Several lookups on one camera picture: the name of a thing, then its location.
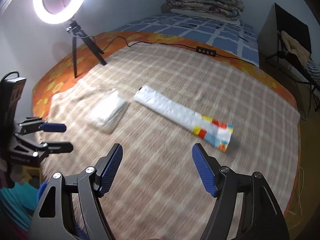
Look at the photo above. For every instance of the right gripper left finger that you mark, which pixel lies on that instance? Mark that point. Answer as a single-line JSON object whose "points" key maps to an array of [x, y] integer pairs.
{"points": [[106, 169]]}

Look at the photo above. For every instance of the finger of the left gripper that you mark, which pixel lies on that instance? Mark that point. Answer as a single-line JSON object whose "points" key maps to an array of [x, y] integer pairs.
{"points": [[53, 127], [57, 147]]}

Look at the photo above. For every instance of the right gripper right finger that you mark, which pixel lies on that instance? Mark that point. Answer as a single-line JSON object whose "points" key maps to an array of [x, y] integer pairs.
{"points": [[204, 170]]}

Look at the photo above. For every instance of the long white colourful wrapper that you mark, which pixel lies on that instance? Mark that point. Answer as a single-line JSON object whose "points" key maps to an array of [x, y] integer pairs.
{"points": [[216, 133]]}

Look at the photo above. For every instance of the orange floral bed sheet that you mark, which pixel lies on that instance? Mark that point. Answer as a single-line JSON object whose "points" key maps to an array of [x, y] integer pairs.
{"points": [[226, 88]]}

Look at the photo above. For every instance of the teal cloth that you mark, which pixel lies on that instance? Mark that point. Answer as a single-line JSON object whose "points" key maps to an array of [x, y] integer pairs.
{"points": [[19, 203]]}

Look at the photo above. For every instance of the beige plaid blanket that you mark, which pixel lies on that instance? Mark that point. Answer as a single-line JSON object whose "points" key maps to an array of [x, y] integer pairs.
{"points": [[157, 191]]}

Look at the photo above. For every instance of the blue checked bed sheet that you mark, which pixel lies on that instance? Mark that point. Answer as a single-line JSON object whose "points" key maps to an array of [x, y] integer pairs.
{"points": [[240, 40]]}

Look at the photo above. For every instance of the black folding chair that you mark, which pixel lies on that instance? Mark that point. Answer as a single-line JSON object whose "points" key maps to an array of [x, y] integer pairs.
{"points": [[272, 47]]}

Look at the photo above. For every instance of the clothes on chair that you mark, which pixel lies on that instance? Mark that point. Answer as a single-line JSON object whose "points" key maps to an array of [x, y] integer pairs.
{"points": [[293, 47]]}

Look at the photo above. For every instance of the folded floral quilt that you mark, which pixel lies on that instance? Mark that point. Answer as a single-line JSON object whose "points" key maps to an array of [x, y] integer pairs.
{"points": [[229, 9]]}

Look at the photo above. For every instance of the black inline cable remote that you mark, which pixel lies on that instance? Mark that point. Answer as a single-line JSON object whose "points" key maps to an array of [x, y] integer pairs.
{"points": [[206, 51]]}

